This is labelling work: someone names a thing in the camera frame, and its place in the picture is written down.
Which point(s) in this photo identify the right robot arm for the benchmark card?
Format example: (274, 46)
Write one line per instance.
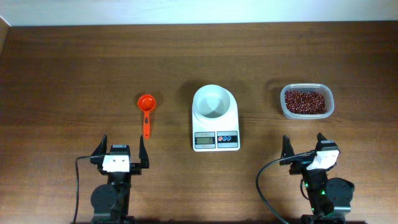
(329, 198)

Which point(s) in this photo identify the orange measuring scoop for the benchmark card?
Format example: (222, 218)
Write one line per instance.
(146, 104)

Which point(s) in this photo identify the clear plastic container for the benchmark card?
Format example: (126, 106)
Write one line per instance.
(308, 87)

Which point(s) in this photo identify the white digital kitchen scale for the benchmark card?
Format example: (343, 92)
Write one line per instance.
(220, 134)

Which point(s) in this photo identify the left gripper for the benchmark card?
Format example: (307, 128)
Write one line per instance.
(136, 169)

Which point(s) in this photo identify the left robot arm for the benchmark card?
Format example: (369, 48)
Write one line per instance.
(110, 201)

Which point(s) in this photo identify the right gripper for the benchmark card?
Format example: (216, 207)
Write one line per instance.
(300, 163)

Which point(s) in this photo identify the white bowl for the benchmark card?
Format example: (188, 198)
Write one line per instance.
(211, 101)

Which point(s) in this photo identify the red beans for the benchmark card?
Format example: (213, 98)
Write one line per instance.
(299, 102)

